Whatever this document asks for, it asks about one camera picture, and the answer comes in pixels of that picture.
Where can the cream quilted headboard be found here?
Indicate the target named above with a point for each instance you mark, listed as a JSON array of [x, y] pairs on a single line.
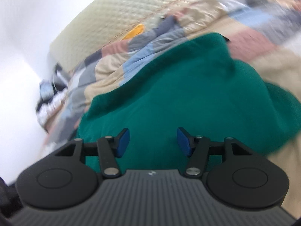
[[104, 22]]

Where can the green zip hoodie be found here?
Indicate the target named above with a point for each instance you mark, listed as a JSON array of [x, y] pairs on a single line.
[[199, 86]]

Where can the pile of clothes on nightstand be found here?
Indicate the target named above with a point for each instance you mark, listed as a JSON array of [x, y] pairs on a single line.
[[52, 95]]

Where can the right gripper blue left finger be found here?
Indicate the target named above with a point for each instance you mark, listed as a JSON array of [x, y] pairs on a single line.
[[109, 148]]

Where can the patchwork quilt bedspread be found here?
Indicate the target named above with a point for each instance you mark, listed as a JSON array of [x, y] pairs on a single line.
[[264, 34]]

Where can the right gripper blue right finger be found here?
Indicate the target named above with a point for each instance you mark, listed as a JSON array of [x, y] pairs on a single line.
[[196, 148]]

